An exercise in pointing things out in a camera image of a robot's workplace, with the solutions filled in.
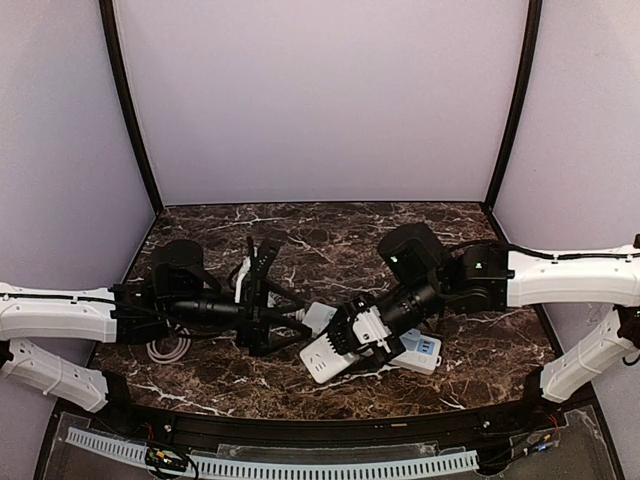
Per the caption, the white multicolour power strip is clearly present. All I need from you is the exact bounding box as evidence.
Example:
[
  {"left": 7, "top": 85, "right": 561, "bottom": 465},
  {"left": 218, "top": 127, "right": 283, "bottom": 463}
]
[{"left": 292, "top": 302, "right": 445, "bottom": 375}]

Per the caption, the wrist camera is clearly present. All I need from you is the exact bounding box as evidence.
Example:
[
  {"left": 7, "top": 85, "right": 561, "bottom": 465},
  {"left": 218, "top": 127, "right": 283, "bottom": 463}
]
[
  {"left": 233, "top": 257, "right": 251, "bottom": 303},
  {"left": 325, "top": 306, "right": 405, "bottom": 362}
]

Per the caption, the white socket cable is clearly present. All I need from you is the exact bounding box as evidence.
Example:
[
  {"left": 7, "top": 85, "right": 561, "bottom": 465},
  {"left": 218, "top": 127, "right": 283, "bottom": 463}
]
[{"left": 145, "top": 337, "right": 191, "bottom": 362}]

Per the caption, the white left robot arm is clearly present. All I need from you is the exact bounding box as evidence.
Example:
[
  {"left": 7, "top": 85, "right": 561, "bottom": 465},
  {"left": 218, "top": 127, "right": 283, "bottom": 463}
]
[{"left": 1, "top": 239, "right": 311, "bottom": 413}]

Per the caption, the grey slotted cable duct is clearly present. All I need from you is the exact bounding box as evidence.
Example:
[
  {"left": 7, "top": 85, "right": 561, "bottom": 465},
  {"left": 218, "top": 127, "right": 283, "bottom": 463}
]
[{"left": 65, "top": 427, "right": 479, "bottom": 480}]

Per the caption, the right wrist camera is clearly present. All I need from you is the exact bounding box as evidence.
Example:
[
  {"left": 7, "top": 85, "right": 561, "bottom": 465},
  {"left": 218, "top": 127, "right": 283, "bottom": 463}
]
[{"left": 325, "top": 306, "right": 405, "bottom": 362}]

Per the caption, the right black frame post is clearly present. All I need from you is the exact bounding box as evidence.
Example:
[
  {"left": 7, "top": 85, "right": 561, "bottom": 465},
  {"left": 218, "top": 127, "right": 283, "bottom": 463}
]
[{"left": 483, "top": 0, "right": 543, "bottom": 212}]

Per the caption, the black frame post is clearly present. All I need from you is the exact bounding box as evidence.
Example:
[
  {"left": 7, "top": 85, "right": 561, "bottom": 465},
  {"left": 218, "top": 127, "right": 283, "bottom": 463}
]
[
  {"left": 98, "top": 0, "right": 164, "bottom": 216},
  {"left": 483, "top": 0, "right": 543, "bottom": 212}
]

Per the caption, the black front table rail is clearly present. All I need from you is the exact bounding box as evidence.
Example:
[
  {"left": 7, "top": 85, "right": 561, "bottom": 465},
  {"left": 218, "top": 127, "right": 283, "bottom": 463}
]
[{"left": 130, "top": 401, "right": 546, "bottom": 448}]

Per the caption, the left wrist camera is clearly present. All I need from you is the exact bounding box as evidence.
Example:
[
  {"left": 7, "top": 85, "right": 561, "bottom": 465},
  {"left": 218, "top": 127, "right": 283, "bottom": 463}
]
[{"left": 233, "top": 257, "right": 251, "bottom": 303}]

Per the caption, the white cube socket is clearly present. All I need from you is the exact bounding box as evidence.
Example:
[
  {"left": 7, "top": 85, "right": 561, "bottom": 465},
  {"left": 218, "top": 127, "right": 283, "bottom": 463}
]
[{"left": 299, "top": 333, "right": 363, "bottom": 384}]

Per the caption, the small circuit board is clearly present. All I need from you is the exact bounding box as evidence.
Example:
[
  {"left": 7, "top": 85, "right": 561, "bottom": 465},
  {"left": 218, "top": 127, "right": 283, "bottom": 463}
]
[{"left": 144, "top": 447, "right": 189, "bottom": 472}]

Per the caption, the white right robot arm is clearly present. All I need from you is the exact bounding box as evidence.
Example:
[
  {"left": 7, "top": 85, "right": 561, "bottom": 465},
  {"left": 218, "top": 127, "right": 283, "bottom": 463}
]
[{"left": 326, "top": 223, "right": 639, "bottom": 404}]

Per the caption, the left black frame post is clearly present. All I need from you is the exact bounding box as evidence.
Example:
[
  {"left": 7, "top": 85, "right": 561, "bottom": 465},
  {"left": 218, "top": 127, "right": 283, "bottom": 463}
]
[{"left": 98, "top": 0, "right": 164, "bottom": 216}]

